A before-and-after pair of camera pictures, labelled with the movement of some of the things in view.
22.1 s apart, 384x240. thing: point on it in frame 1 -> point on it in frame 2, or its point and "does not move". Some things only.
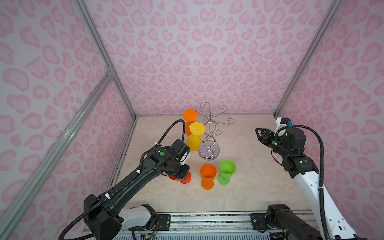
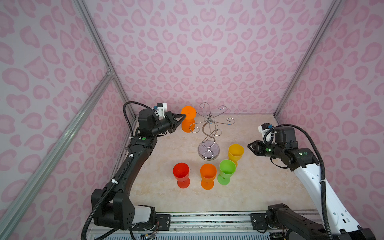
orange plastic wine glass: x=208 y=172 does not move
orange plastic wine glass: x=190 y=116 does not move
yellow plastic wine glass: x=193 y=140 -> x=235 y=152
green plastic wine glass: x=227 y=169 does not move
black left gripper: x=183 y=174 -> x=170 y=118
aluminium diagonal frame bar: x=12 y=213 does not move
